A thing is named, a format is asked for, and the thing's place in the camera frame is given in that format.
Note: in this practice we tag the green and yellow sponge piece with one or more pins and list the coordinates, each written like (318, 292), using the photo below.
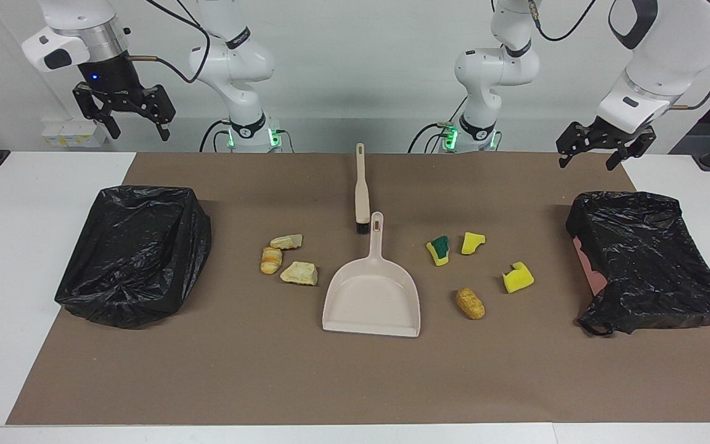
(439, 251)

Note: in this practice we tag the notched yellow sponge piece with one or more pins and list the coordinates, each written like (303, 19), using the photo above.
(518, 280)

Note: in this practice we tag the beige hand brush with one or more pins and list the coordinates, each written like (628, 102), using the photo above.
(362, 197)

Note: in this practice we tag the black trash bag liner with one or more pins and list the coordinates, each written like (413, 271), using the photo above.
(651, 259)

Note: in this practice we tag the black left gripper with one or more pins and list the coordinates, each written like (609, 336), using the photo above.
(611, 139)

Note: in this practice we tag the beige plastic dustpan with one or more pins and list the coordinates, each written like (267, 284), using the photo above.
(372, 302)

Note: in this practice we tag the black trash bag covered bin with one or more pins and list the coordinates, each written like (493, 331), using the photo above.
(133, 259)

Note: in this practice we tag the brown potato shaped lump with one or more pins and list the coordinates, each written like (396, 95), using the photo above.
(470, 303)

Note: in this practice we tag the large pale bread chunk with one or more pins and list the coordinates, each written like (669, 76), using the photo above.
(299, 273)

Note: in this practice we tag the pink plastic bin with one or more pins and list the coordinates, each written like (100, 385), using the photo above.
(592, 271)

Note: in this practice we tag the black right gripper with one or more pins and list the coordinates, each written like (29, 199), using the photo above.
(111, 77)

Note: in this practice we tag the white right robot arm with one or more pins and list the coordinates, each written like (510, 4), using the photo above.
(232, 61)

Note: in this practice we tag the brown table mat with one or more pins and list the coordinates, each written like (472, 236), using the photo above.
(269, 370)

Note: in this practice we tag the striped orange bread piece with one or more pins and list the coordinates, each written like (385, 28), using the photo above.
(270, 261)

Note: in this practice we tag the white socket box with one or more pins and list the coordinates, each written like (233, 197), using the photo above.
(74, 137)

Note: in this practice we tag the small pale bread chunk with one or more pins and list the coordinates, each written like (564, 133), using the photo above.
(286, 242)

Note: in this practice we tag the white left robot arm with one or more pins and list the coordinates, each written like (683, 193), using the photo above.
(490, 68)

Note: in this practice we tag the small yellow sponge piece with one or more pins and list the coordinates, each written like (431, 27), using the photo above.
(471, 244)

